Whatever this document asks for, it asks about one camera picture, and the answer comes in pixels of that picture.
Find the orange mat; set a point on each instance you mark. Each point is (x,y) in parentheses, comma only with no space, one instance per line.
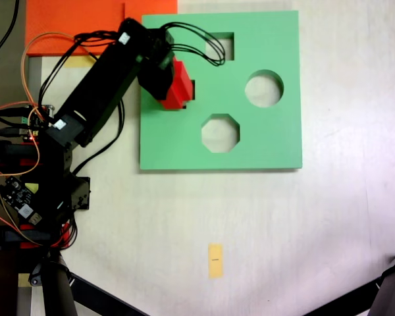
(69,23)

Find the yellow tape strip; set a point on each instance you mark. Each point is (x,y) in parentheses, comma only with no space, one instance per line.
(215,260)
(79,61)

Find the red cross columnar block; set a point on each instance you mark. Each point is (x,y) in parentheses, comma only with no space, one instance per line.
(179,89)

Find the thick black tripod leg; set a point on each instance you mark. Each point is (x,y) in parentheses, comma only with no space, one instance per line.
(57,289)
(390,289)

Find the black circuit board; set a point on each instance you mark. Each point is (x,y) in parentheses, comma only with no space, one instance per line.
(18,197)

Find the black USB plug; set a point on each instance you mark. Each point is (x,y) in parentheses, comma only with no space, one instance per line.
(10,132)

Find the circuit board with green terminal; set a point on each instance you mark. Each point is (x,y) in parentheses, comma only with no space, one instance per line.
(36,120)

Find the thin black tripod strut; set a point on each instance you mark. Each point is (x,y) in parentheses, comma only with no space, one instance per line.
(108,298)
(342,301)

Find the green shape sorter board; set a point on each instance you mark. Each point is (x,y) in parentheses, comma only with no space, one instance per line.
(266,131)

